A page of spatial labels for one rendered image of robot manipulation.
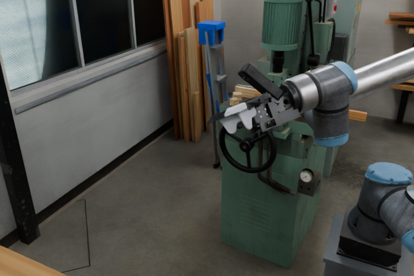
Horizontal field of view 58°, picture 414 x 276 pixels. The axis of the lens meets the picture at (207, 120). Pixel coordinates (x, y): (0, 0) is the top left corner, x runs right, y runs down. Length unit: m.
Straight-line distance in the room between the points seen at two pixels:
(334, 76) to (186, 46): 2.39
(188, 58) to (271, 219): 1.68
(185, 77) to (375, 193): 2.21
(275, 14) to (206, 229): 1.41
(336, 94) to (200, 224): 1.75
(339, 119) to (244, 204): 1.25
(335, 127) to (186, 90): 2.46
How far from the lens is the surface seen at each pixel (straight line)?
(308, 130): 1.79
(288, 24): 1.80
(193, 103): 3.40
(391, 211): 1.40
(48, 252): 2.52
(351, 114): 1.88
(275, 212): 2.08
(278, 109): 0.89
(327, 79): 0.93
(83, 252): 2.45
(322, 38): 2.01
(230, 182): 2.10
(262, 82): 0.87
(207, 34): 2.75
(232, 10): 4.49
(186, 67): 3.28
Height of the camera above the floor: 1.61
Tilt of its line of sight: 24 degrees down
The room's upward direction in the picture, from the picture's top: straight up
